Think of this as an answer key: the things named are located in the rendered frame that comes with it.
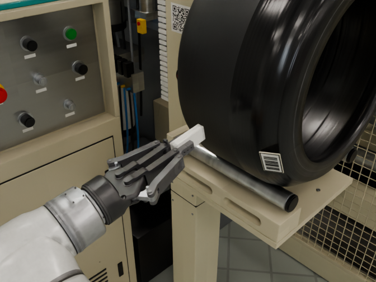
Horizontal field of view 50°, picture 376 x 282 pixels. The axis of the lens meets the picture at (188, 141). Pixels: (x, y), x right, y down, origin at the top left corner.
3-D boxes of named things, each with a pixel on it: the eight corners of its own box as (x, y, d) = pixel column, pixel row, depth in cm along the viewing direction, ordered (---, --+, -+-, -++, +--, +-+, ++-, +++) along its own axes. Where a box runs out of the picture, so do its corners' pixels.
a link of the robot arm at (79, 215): (35, 194, 60) (70, 172, 62) (57, 232, 65) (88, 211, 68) (64, 226, 54) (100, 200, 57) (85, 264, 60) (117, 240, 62)
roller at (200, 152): (192, 134, 112) (194, 145, 115) (181, 142, 110) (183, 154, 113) (299, 192, 90) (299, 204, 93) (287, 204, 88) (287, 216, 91)
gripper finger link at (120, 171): (123, 193, 66) (118, 189, 67) (173, 157, 72) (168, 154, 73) (117, 176, 64) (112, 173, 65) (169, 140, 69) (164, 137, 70)
